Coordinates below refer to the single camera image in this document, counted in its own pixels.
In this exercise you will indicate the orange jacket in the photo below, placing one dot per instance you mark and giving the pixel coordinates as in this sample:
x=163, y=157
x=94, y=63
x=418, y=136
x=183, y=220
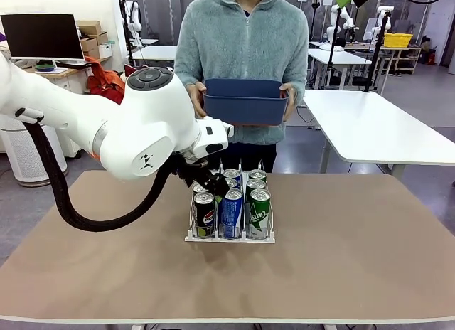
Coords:
x=103, y=77

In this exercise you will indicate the green dish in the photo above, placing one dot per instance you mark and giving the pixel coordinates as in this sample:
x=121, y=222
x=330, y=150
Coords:
x=44, y=67

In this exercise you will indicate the black beverage can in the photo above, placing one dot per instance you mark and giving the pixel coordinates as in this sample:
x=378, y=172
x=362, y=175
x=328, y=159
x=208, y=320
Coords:
x=204, y=219
x=198, y=188

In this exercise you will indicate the blue plastic bin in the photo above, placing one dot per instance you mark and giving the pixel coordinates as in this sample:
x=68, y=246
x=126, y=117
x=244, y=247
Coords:
x=245, y=107

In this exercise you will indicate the large white table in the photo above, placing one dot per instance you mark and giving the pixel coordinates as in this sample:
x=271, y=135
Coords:
x=384, y=131

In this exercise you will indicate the person's dark trousers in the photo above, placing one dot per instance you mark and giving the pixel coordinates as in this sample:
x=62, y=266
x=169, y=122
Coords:
x=252, y=155

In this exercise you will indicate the person's right forearm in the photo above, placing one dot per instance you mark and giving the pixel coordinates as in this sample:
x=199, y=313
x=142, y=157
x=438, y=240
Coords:
x=183, y=77

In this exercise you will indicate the person's left hand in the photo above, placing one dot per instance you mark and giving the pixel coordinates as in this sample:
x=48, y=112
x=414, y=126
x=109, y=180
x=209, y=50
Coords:
x=291, y=99

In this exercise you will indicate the black tripod pole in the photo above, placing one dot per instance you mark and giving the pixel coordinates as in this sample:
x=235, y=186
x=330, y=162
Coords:
x=377, y=49
x=333, y=49

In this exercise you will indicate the person's right hand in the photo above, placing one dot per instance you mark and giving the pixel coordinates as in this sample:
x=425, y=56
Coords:
x=197, y=99

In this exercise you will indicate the black computer monitor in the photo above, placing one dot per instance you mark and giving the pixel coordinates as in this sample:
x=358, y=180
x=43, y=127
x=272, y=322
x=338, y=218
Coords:
x=42, y=35

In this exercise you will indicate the cardboard box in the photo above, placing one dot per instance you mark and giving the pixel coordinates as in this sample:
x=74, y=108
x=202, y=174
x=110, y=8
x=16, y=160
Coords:
x=89, y=43
x=89, y=27
x=93, y=53
x=102, y=38

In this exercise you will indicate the yellow basket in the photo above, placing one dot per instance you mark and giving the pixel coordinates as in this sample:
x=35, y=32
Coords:
x=398, y=40

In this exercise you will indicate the wooden shelf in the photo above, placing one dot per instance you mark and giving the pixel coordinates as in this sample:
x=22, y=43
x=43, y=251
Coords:
x=401, y=48

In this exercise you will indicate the person's left forearm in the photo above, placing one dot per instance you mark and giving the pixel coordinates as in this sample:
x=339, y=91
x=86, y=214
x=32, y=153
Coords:
x=301, y=84

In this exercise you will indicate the white wrist camera block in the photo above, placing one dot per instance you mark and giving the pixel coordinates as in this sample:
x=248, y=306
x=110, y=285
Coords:
x=213, y=139

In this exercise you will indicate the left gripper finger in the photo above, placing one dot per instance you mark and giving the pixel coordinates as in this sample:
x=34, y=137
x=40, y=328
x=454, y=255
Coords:
x=219, y=194
x=217, y=180

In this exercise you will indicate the red fire extinguisher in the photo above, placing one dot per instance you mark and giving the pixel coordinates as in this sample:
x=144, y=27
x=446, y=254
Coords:
x=430, y=57

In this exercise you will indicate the small white box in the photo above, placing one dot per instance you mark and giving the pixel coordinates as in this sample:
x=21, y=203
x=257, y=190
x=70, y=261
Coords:
x=105, y=50

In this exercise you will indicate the white background table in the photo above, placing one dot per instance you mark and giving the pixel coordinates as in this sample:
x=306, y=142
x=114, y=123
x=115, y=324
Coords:
x=341, y=58
x=156, y=52

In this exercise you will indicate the person in teal fleece jacket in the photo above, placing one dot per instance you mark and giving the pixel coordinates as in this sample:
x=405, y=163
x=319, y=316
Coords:
x=241, y=42

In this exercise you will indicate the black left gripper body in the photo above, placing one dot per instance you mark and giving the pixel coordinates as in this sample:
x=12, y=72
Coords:
x=192, y=170

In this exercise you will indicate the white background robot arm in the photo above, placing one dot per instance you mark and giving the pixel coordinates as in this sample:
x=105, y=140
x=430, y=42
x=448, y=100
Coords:
x=382, y=11
x=134, y=17
x=336, y=17

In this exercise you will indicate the white air purifier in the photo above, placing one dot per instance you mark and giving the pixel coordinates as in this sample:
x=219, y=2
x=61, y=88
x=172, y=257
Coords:
x=21, y=159

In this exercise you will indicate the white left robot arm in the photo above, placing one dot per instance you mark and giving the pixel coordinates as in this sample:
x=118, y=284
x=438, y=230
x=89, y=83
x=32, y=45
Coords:
x=149, y=109

